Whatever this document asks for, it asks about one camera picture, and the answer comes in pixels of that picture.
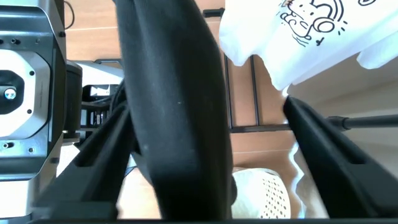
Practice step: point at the black garment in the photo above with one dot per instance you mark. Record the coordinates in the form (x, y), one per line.
(174, 93)

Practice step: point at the black clothes rack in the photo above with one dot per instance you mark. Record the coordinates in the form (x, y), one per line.
(373, 121)

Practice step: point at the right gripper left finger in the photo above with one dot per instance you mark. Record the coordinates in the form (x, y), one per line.
(93, 177)

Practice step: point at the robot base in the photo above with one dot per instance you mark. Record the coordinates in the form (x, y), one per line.
(25, 124)

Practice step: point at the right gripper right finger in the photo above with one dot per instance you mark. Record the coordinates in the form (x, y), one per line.
(345, 183)

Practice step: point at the white laundry basket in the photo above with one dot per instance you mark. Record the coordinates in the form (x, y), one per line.
(264, 193)

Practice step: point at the white printed T-shirt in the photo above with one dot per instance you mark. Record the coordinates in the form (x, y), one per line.
(264, 46)

